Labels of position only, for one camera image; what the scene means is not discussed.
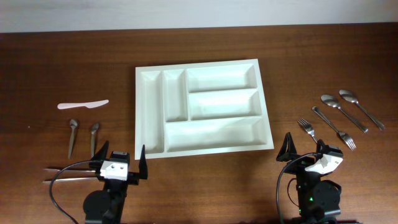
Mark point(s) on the white plastic knife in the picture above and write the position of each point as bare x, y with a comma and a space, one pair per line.
93, 104

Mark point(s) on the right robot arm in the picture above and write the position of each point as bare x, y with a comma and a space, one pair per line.
318, 200

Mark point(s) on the metal tablespoon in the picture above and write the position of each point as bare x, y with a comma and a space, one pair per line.
351, 97
332, 101

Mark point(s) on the small metal teaspoon left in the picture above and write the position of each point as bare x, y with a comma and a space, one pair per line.
73, 125

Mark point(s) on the short metal fork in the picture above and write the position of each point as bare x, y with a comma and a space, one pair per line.
308, 128

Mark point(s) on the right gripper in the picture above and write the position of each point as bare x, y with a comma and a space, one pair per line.
298, 162

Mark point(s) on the white plastic cutlery tray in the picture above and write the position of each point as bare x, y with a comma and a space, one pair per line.
200, 108

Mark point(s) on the small metal teaspoon right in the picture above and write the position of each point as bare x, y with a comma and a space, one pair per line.
93, 131

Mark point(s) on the small metal teaspoon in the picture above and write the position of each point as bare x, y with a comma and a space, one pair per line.
73, 125
93, 131

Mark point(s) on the long metal fork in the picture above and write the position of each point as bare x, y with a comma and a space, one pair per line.
343, 136

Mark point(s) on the metal serving tongs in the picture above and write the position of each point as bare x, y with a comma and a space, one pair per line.
68, 179

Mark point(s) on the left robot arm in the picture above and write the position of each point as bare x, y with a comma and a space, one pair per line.
106, 205

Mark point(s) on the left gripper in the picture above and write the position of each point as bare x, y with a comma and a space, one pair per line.
132, 177

